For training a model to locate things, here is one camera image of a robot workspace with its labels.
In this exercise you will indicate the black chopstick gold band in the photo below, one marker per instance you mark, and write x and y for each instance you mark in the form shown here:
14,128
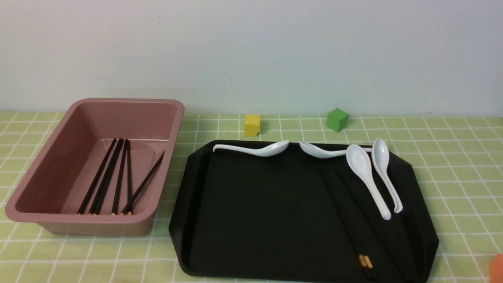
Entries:
344,196
346,221

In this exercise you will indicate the yellow wooden block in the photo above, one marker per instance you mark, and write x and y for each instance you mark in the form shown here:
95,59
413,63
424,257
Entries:
252,125

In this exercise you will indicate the white ceramic spoon far left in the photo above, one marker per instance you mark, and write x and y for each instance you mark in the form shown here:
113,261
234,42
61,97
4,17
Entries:
270,150

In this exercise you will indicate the white ceramic spoon centre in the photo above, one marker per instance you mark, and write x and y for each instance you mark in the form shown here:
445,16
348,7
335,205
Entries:
320,153

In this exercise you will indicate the green wooden cube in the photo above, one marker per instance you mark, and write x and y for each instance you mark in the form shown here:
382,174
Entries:
337,119

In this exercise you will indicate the black plastic serving tray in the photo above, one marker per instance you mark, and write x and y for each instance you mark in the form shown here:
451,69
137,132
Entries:
245,216

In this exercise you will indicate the white ceramic spoon large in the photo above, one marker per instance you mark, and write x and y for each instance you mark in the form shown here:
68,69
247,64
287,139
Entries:
359,162

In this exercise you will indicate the white ceramic spoon rightmost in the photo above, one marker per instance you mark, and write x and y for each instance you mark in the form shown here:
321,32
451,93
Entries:
380,159

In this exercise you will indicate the black chopstick in bin slanted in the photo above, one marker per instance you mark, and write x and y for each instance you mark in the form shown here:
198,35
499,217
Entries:
127,210

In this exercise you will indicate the black chopstick in bin leftmost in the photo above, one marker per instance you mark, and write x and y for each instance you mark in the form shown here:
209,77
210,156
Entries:
96,178

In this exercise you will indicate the pink rectangular plastic bin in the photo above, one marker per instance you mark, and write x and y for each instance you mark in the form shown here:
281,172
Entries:
52,190

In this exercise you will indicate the green checkered tablecloth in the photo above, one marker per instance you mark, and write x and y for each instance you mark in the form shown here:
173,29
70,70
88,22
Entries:
457,160

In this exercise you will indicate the orange object at edge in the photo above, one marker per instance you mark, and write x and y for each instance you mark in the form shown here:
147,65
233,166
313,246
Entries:
496,269

